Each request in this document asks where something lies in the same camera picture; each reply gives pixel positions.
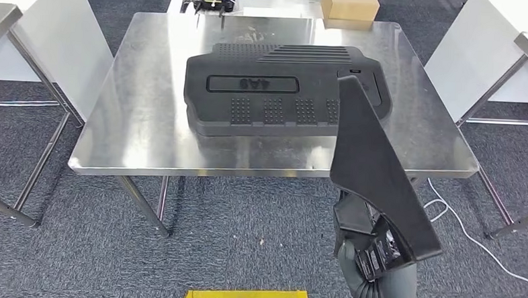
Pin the black electronic device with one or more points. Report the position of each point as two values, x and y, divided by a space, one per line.
208 3

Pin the brown cardboard box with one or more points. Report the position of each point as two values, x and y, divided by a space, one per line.
350 7

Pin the white panel desk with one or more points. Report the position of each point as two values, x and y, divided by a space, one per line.
72 46
473 55

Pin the black plastic engine cover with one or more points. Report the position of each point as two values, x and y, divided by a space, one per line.
248 111

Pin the black plastic plate frame part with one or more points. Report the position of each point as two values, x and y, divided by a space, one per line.
370 161

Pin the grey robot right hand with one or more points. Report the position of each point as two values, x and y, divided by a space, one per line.
391 291

